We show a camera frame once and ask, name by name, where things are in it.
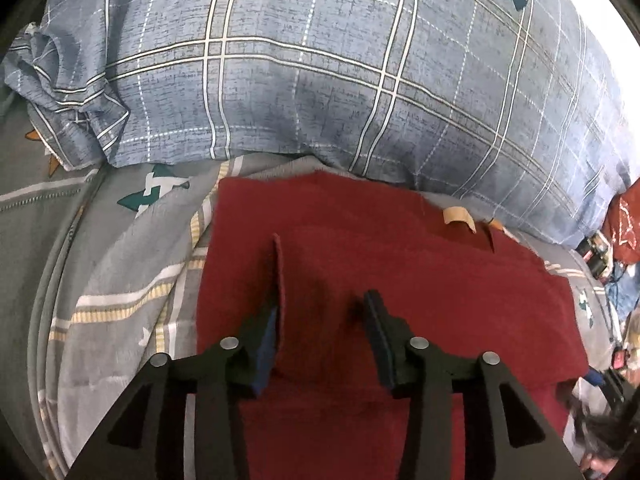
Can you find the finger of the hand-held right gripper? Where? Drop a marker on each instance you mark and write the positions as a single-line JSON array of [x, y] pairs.
[[594, 376]]

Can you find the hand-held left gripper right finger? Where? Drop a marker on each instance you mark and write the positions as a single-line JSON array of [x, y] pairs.
[[382, 355]]

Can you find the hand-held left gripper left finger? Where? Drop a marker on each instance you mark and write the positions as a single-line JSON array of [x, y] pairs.
[[264, 355]]

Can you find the red fleece garment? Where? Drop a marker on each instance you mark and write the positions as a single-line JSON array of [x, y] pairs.
[[350, 240]]

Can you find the dark glass bottle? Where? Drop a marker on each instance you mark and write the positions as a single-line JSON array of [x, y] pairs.
[[595, 255]]

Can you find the red printed bag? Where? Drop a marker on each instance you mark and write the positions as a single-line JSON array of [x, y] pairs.
[[625, 225]]

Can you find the grey patterned bed sheet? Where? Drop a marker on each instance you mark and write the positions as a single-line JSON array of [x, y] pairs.
[[125, 270]]

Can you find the blue plaid pillow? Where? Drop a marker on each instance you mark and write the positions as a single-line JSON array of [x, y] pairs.
[[300, 60]]

